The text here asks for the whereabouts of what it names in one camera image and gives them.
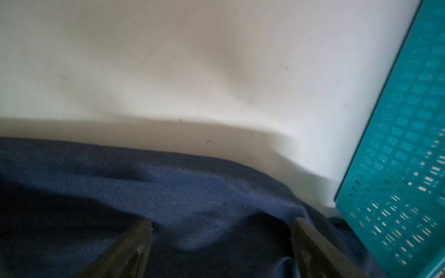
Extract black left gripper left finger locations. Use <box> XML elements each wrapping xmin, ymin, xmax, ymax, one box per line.
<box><xmin>78</xmin><ymin>219</ymin><xmax>153</xmax><ymax>278</ymax></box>

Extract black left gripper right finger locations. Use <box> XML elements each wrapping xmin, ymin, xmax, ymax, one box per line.
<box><xmin>292</xmin><ymin>217</ymin><xmax>366</xmax><ymax>278</ymax></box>

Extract dark blue denim trousers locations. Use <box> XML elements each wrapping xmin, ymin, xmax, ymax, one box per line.
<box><xmin>1</xmin><ymin>138</ymin><xmax>384</xmax><ymax>278</ymax></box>

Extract teal plastic basket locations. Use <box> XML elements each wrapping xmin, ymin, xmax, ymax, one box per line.
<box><xmin>335</xmin><ymin>1</ymin><xmax>445</xmax><ymax>278</ymax></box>

